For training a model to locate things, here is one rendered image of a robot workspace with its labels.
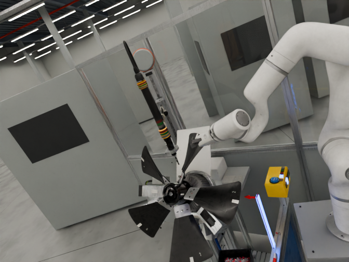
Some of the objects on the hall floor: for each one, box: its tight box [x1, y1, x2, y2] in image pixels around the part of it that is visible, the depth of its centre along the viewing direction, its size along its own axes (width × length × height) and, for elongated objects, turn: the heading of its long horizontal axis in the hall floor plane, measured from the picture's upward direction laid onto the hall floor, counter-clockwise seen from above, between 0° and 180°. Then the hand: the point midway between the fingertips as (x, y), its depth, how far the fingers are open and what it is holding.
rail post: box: [290, 208, 306, 262], centre depth 158 cm, size 4×4×78 cm
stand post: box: [223, 225, 240, 250], centre depth 181 cm, size 4×9×115 cm, turn 103°
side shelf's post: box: [235, 206, 254, 251], centre depth 201 cm, size 4×4×83 cm
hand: (199, 142), depth 114 cm, fingers open, 8 cm apart
